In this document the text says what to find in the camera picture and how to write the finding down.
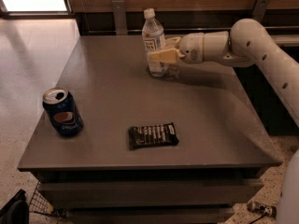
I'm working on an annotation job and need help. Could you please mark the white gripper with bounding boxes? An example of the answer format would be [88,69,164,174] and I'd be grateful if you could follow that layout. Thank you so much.
[148,33,204,63]

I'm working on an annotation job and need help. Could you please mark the clear plastic water bottle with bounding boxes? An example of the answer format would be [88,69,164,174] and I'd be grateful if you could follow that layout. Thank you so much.
[142,8,166,77]

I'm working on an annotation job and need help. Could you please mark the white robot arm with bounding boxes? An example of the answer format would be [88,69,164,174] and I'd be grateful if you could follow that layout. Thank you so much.
[148,19,299,224]

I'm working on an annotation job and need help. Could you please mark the black snack bar wrapper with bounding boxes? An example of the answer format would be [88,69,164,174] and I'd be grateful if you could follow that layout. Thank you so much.
[128,122,179,150]

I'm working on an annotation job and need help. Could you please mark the grey drawer cabinet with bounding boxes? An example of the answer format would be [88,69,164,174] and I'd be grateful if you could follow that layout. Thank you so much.
[19,36,279,214]

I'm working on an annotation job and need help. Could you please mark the blue Pepsi can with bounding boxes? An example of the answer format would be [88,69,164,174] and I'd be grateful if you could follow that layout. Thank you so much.
[42,88,83,136]

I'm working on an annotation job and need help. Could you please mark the grey upper drawer front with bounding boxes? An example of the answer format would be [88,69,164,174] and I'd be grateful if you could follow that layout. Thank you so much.
[39,179,263,209]

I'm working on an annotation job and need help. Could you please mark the grey drawer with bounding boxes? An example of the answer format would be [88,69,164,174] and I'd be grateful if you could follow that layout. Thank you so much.
[39,179,263,209]
[68,207,234,224]

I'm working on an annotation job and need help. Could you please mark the grey lower drawer front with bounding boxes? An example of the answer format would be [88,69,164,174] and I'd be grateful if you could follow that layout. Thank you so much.
[68,207,234,224]

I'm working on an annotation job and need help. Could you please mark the black object on floor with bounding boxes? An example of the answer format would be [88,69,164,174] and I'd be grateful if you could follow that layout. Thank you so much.
[0,189,29,224]

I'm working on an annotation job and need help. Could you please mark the left metal wall bracket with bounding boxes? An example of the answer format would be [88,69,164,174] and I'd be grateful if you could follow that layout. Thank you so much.
[112,0,128,35]

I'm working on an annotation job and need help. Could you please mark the metal wall bracket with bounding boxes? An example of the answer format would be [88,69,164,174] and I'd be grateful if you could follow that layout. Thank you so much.
[112,0,128,35]
[251,0,270,22]

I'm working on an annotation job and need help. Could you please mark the right metal wall bracket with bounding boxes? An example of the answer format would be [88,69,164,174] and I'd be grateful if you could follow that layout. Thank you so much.
[251,0,270,22]

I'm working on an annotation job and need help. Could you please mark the black wire basket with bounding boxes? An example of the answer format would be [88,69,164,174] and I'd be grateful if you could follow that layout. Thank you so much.
[29,183,67,218]

